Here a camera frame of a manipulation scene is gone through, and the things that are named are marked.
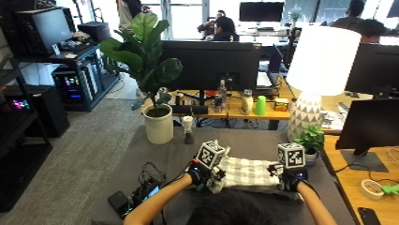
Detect white tape roll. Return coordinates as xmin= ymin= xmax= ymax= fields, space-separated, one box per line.
xmin=359 ymin=178 xmax=385 ymax=202

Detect dark rack with lit computer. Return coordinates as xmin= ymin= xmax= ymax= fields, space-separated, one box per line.
xmin=49 ymin=42 xmax=122 ymax=113

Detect black shelf unit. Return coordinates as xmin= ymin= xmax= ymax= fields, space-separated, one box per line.
xmin=0 ymin=59 xmax=53 ymax=214

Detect large black monitor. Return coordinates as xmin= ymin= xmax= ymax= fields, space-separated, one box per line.
xmin=159 ymin=39 xmax=261 ymax=108

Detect white bottle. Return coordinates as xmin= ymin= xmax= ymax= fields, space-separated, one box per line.
xmin=240 ymin=88 xmax=253 ymax=116

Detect black monitor on rack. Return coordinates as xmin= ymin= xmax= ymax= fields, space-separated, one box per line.
xmin=14 ymin=7 xmax=77 ymax=58

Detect green cup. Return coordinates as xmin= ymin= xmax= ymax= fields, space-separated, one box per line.
xmin=252 ymin=95 xmax=268 ymax=116

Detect black monitor behind lamp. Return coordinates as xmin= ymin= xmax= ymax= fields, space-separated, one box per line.
xmin=344 ymin=42 xmax=399 ymax=99

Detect small green potted plant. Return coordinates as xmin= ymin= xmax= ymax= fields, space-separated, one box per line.
xmin=292 ymin=124 xmax=327 ymax=167

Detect black cables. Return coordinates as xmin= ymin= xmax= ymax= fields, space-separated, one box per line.
xmin=135 ymin=160 xmax=168 ymax=188

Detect grey white checked cloth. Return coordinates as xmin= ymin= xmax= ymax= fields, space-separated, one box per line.
xmin=207 ymin=155 xmax=300 ymax=200

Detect glass jar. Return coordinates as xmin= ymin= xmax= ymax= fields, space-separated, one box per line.
xmin=155 ymin=86 xmax=170 ymax=102

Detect distant black monitor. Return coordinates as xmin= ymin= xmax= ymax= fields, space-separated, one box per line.
xmin=238 ymin=1 xmax=285 ymax=23

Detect light wooden side desk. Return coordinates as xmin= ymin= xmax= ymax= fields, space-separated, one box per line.
xmin=321 ymin=134 xmax=399 ymax=225

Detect black bar-shaped box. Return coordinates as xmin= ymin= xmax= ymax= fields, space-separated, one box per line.
xmin=170 ymin=104 xmax=210 ymax=115

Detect white marker cube right glove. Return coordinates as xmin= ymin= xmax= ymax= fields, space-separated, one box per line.
xmin=276 ymin=142 xmax=307 ymax=170

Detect black computer tower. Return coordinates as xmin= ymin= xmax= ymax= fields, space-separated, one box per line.
xmin=3 ymin=84 xmax=70 ymax=139

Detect person's left hand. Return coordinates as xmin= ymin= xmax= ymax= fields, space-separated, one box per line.
xmin=184 ymin=158 xmax=228 ymax=191

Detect white marker cube left glove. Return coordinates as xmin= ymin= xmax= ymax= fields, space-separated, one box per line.
xmin=192 ymin=140 xmax=230 ymax=170

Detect black case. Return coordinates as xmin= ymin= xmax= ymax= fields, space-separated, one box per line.
xmin=75 ymin=21 xmax=111 ymax=43

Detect green toy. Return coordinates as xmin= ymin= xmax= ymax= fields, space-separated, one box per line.
xmin=379 ymin=183 xmax=399 ymax=197

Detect black device with lit screen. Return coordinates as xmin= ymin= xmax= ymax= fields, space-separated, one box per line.
xmin=128 ymin=178 xmax=162 ymax=208

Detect black monitor on square stand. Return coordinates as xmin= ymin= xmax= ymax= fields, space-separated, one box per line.
xmin=333 ymin=97 xmax=399 ymax=173

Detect white lamp with patterned base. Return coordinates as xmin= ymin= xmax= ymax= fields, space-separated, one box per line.
xmin=285 ymin=25 xmax=361 ymax=143

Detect clear plastic bottle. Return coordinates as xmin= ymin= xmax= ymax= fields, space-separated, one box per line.
xmin=215 ymin=79 xmax=230 ymax=111

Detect person's right hand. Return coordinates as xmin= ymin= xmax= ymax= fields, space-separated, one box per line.
xmin=267 ymin=162 xmax=309 ymax=193

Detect black smartphone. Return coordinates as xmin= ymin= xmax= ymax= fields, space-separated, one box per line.
xmin=356 ymin=206 xmax=382 ymax=225
xmin=106 ymin=190 xmax=131 ymax=220

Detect white and black grinder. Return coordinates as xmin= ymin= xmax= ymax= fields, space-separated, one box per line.
xmin=182 ymin=115 xmax=195 ymax=145

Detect wooden desk with black legs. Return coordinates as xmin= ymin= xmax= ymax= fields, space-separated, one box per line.
xmin=140 ymin=76 xmax=293 ymax=131

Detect yellow box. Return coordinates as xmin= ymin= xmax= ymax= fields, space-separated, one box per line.
xmin=272 ymin=97 xmax=289 ymax=113

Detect large-leaf plant in white pot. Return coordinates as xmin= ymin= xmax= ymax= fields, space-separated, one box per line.
xmin=98 ymin=11 xmax=184 ymax=145

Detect white marker cube glove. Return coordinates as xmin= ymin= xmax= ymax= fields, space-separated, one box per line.
xmin=192 ymin=140 xmax=230 ymax=170
xmin=276 ymin=142 xmax=307 ymax=170

